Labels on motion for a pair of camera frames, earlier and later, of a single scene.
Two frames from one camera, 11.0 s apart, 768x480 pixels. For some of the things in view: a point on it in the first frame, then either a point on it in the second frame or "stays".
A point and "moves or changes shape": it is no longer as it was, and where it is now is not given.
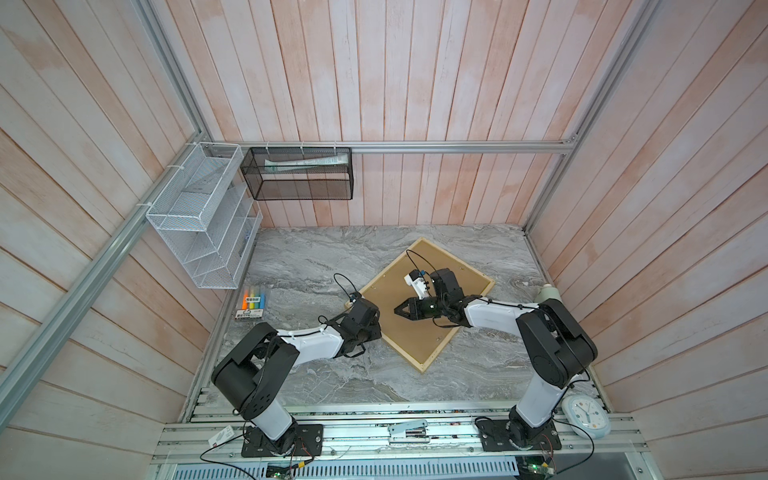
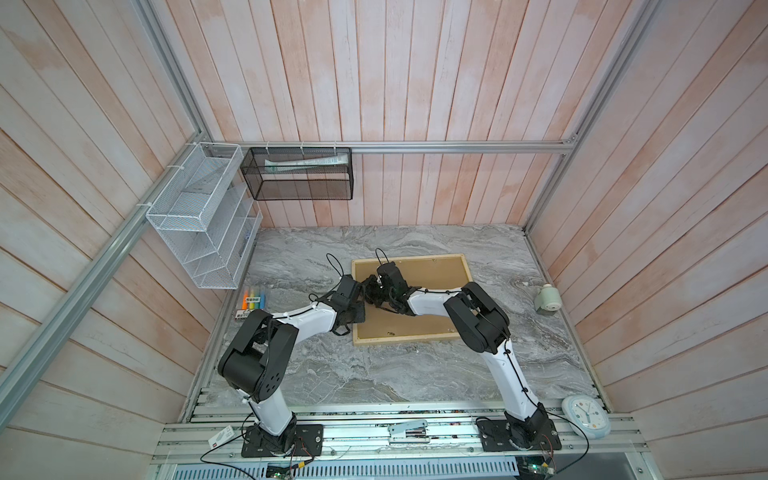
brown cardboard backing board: x=420 y=339 moves or changes shape
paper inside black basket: x=288 y=165 stays
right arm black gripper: x=411 y=313 -> x=369 y=283
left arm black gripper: x=375 y=329 -> x=361 y=313
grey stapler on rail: x=409 y=432 stays
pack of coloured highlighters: x=253 y=303 stays
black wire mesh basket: x=299 y=173 stays
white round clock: x=587 y=413 stays
